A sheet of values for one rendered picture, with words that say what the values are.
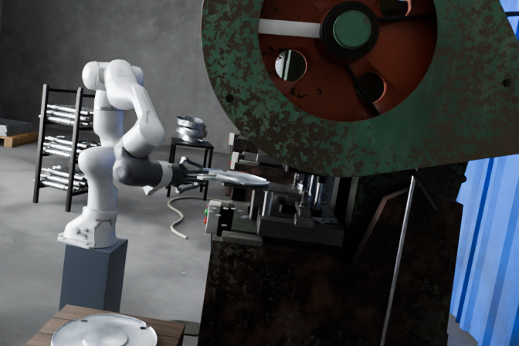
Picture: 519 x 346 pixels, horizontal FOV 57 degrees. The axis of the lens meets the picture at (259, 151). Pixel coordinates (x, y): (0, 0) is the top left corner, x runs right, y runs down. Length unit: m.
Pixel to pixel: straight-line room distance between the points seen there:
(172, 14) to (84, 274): 6.98
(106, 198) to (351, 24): 1.14
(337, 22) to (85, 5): 7.85
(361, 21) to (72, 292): 1.45
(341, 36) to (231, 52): 0.30
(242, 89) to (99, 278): 0.99
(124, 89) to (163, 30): 7.00
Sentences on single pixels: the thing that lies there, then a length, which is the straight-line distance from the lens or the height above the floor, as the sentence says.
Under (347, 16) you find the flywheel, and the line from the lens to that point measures 1.33.
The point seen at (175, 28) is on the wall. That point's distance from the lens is 8.59.
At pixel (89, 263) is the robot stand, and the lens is 1.99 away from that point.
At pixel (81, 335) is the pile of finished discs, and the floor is 0.36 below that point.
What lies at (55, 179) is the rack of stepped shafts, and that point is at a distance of 4.14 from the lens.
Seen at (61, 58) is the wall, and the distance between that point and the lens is 9.04.
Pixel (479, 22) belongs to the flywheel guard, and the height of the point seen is 1.41.
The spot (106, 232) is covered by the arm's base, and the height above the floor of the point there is 0.51.
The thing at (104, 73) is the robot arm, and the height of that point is 1.11.
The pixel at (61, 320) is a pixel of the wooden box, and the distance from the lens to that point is 1.68.
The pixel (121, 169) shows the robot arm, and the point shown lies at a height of 0.84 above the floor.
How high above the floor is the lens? 1.13
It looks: 7 degrees down
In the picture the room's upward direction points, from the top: 9 degrees clockwise
